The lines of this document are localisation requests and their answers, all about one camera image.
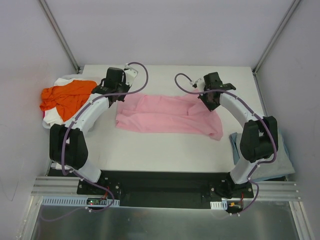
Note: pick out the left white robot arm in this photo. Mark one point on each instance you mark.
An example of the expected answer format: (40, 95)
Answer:
(76, 155)

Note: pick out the white plastic bin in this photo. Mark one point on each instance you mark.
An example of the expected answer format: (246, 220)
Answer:
(67, 76)

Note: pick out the orange t shirt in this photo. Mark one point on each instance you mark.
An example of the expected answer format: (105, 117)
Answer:
(62, 101)

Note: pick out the blue folded t shirt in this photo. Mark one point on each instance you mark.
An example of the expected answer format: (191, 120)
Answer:
(233, 147)

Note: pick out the aluminium corner post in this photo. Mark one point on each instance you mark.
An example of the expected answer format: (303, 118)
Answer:
(57, 31)
(276, 35)

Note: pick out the right slotted cable duct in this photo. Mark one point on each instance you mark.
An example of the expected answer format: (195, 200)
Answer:
(219, 205)

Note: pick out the slotted cable duct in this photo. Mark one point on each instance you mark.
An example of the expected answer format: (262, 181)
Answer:
(219, 205)
(79, 202)

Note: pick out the right aluminium corner post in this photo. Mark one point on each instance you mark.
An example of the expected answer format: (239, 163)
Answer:
(276, 35)

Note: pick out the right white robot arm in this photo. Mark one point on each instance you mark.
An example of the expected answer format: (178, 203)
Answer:
(259, 138)

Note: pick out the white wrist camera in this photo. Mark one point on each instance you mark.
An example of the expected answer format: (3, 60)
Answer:
(197, 84)
(130, 75)

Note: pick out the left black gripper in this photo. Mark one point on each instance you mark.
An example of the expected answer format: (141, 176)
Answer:
(110, 88)

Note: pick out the left slotted cable duct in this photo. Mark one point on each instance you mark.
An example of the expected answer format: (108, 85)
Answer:
(79, 202)

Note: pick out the aluminium extrusion rail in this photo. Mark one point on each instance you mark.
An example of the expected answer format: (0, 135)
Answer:
(56, 184)

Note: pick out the left aluminium corner post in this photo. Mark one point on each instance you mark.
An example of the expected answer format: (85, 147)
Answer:
(57, 31)

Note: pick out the grey folded t shirt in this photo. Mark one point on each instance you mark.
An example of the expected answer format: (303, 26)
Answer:
(277, 160)

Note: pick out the pink t shirt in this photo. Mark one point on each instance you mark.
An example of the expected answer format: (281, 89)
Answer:
(144, 113)

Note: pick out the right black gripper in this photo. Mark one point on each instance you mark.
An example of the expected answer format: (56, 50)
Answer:
(220, 86)

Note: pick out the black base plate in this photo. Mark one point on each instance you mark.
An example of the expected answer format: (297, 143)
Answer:
(179, 190)

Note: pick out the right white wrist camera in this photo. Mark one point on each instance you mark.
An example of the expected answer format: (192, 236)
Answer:
(197, 84)

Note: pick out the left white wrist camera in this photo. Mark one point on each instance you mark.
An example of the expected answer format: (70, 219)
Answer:
(130, 75)

